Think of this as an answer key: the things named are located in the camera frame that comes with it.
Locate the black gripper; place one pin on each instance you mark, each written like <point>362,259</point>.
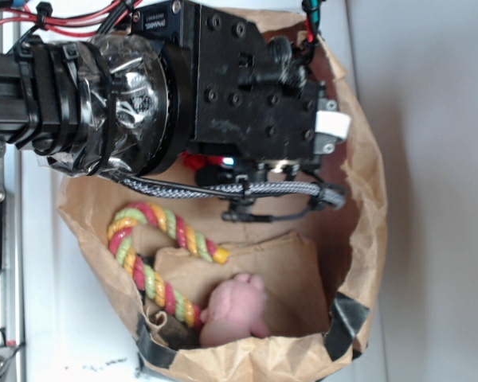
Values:
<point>232,93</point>

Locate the red paper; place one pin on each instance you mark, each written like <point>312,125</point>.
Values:
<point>198,161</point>

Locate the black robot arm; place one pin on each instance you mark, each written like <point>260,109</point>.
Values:
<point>90,107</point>

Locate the brown paper bag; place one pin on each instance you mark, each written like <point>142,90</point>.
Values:
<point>322,273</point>

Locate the pink plush toy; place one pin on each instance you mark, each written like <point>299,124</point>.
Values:
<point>235,311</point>

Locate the dark brown cylindrical object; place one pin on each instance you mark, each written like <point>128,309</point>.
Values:
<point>176,334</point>

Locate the multicolour twisted rope toy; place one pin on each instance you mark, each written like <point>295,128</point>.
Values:
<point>135,235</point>

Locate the aluminium frame rail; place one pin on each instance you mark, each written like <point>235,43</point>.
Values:
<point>12,325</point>

